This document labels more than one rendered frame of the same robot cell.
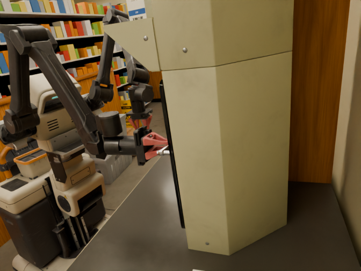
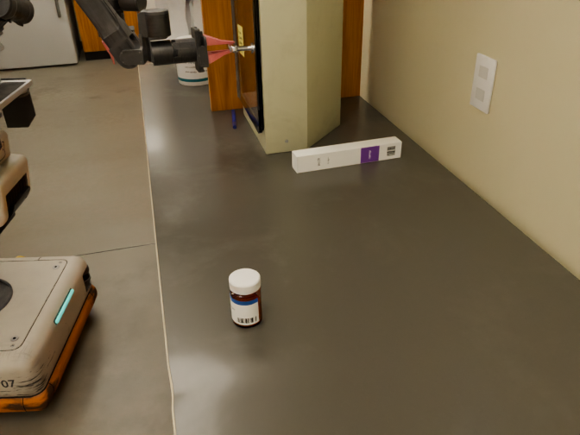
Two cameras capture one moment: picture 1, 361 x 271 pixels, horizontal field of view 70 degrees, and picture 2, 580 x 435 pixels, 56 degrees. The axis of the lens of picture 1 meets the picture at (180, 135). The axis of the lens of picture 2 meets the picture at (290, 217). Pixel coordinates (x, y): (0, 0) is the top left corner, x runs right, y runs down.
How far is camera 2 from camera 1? 0.93 m
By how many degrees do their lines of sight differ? 33
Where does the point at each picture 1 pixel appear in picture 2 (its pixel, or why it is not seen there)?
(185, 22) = not seen: outside the picture
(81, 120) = (114, 21)
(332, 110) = (358, 13)
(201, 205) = (284, 96)
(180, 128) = (270, 12)
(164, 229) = (227, 150)
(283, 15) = not seen: outside the picture
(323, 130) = (351, 36)
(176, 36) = not seen: outside the picture
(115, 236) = (177, 165)
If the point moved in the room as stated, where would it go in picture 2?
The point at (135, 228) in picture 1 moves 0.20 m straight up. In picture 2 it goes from (192, 156) to (183, 79)
